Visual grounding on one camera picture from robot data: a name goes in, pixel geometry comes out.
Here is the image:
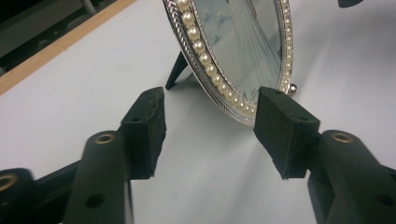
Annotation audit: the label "white board sheet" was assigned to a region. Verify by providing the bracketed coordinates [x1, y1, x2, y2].
[0, 0, 396, 224]

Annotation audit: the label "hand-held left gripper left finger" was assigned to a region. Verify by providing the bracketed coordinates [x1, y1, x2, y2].
[62, 86, 167, 224]

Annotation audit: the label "black cloth object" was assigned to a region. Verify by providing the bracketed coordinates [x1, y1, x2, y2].
[162, 0, 298, 127]

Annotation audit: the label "white metal stand frame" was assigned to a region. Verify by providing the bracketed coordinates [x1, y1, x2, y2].
[78, 0, 98, 17]

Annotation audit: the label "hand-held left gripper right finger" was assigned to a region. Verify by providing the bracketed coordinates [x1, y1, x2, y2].
[253, 86, 396, 224]

